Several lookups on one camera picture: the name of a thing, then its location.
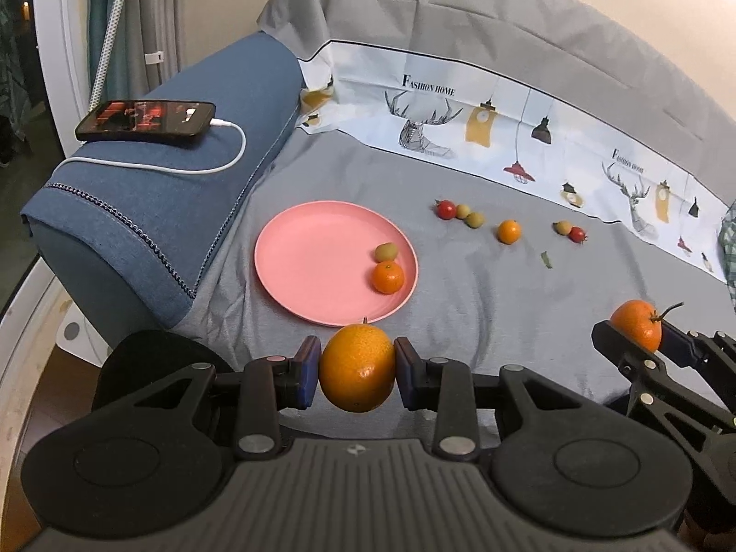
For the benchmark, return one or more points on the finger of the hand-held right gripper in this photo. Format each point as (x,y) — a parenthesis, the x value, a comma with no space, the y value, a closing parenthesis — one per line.
(681,351)
(618,348)

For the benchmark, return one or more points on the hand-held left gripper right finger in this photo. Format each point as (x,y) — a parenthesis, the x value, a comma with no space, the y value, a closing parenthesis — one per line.
(405,374)

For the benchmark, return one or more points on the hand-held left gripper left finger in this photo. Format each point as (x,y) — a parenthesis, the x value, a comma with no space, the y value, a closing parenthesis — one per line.
(309,374)

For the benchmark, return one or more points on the tangerine with stem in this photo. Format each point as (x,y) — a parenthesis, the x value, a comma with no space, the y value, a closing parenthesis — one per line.
(635,325)

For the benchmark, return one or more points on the large orange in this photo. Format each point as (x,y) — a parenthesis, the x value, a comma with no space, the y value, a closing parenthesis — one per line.
(356,368)

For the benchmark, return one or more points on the pink round plate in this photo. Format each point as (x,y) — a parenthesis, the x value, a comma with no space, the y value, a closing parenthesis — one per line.
(322,264)

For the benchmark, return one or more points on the small green fruit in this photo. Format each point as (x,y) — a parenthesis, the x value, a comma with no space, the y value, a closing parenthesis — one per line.
(386,251)
(463,210)
(561,226)
(475,219)

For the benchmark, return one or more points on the small orange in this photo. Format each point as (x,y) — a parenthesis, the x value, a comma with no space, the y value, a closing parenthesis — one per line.
(509,231)

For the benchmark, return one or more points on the red cherry tomato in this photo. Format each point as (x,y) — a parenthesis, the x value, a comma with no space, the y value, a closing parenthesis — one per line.
(445,209)
(577,234)

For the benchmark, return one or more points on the teal patterned cloth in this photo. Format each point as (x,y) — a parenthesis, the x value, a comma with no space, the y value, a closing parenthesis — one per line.
(729,253)

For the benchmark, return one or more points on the small green leaf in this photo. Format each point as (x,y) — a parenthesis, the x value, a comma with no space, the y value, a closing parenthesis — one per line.
(545,259)

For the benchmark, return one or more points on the blue sofa armrest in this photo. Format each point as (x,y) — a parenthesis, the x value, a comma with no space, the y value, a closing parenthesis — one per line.
(172,201)

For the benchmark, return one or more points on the black smartphone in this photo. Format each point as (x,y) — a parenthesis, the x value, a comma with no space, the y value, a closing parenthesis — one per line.
(146,118)

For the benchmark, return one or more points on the grey printed bed sheet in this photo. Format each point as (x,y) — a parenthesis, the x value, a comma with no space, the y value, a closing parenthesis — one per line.
(489,40)

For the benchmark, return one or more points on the white curtain clip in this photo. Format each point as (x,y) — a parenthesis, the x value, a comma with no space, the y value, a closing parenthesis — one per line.
(154,57)

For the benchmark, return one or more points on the grey curtain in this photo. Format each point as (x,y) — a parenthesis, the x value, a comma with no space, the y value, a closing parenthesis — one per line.
(155,11)

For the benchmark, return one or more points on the leaf-patterned curtain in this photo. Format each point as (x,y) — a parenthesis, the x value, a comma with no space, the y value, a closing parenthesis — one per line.
(14,40)

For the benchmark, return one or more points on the white door frame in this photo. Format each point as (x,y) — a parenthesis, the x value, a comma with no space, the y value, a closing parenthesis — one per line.
(57,40)

